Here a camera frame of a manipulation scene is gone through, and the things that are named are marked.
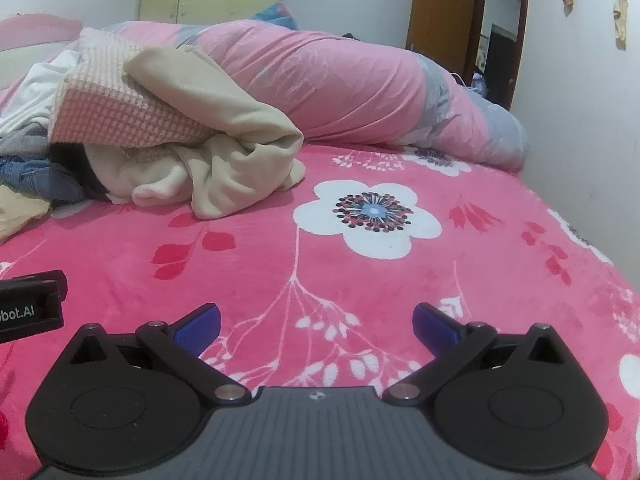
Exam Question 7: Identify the pink and white headboard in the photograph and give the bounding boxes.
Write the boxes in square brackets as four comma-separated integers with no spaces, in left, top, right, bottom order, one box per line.
[0,12,85,52]

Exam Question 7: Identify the blue jeans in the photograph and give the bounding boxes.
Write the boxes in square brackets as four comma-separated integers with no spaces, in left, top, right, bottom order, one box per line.
[0,155,87,206]

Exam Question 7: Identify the blue patterned pillow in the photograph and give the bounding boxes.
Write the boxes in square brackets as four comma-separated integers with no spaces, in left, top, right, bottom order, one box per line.
[252,2,301,31]

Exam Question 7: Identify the dark wooden door frame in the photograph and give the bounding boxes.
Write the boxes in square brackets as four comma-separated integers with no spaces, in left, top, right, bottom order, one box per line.
[470,0,532,111]

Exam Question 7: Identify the light yellow garment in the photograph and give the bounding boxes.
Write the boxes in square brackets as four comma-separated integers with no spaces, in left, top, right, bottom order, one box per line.
[0,184,54,244]

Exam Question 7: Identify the grey sweater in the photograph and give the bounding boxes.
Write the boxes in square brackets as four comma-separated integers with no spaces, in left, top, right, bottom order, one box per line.
[0,124,52,157]

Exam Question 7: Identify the beige zip jacket black trim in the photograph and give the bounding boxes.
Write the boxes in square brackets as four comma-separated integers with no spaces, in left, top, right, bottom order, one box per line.
[122,45,307,221]

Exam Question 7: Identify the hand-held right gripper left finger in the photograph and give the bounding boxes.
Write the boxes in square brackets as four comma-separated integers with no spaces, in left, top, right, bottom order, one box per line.
[69,302,253,406]

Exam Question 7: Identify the long yellow hanging cloth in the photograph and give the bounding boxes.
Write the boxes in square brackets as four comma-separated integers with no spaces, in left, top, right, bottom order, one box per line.
[613,0,629,51]

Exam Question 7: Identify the brown wooden door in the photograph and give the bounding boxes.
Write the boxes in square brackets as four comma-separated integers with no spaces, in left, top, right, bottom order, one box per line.
[406,0,482,80]

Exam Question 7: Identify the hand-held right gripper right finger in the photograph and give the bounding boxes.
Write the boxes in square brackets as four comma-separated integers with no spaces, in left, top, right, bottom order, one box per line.
[382,302,567,406]

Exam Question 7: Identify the pink floral blanket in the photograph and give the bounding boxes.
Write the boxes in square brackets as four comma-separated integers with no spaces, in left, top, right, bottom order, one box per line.
[0,80,640,480]

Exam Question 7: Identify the white garment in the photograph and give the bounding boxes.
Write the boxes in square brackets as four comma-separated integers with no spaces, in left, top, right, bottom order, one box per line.
[0,50,82,135]

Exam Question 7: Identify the pink and grey quilt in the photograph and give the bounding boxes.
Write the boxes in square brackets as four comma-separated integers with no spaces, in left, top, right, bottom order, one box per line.
[100,19,531,173]

